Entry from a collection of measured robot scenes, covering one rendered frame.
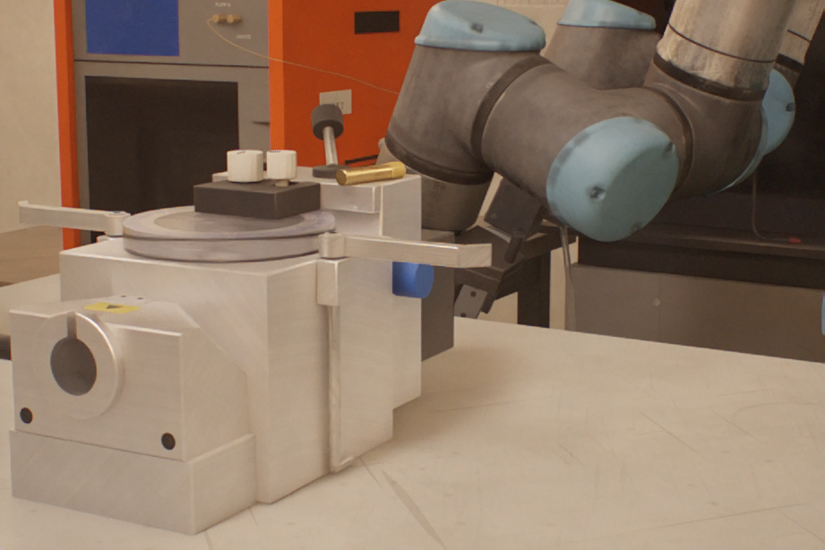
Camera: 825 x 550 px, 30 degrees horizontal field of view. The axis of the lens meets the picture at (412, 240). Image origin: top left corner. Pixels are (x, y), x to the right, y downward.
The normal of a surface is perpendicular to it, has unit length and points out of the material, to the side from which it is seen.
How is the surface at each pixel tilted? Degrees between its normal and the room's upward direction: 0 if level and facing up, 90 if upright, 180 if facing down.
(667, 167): 115
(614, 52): 86
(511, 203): 83
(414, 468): 0
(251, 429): 90
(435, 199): 107
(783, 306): 90
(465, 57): 101
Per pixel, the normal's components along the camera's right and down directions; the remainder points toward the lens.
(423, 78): -0.80, 0.03
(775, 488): 0.00, -0.99
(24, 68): -0.51, 0.15
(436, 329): 0.88, 0.08
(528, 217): -0.17, 0.05
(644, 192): 0.60, 0.53
